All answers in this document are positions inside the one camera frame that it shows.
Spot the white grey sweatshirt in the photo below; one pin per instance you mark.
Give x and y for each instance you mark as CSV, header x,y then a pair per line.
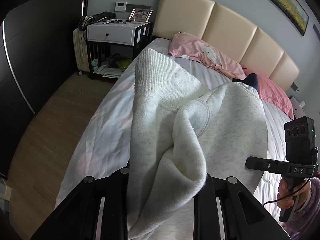
x,y
182,132

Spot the purple fleece sleeve forearm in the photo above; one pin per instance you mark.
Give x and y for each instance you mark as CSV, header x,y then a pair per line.
x,y
302,219

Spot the white right nightstand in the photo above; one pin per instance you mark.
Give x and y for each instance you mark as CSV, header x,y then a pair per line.
x,y
297,109

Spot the plain pink pillow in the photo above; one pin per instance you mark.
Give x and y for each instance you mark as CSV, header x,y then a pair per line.
x,y
272,93

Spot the light pink patterned pillow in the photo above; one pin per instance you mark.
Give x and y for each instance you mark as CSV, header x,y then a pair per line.
x,y
190,47

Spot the grey polka dot bed sheet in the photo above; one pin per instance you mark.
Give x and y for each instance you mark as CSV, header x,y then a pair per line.
x,y
105,144

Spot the beige padded headboard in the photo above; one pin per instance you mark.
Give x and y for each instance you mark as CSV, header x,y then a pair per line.
x,y
229,32

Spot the framed photo on nightstand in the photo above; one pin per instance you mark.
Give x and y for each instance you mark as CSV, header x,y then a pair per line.
x,y
140,15

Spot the white black left nightstand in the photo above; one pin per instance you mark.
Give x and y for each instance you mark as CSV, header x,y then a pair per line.
x,y
112,45

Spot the beige suitcase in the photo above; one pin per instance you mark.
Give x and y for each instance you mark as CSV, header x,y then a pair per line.
x,y
80,49

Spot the black bag on nightstand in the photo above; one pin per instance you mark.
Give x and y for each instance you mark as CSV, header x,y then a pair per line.
x,y
106,15

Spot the black camera box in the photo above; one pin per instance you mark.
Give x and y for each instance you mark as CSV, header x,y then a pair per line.
x,y
300,141

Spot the grey wall switch panel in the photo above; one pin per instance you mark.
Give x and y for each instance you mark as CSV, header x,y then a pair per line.
x,y
294,87

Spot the white wall thermostat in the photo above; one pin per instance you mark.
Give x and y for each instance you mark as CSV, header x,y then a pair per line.
x,y
120,6

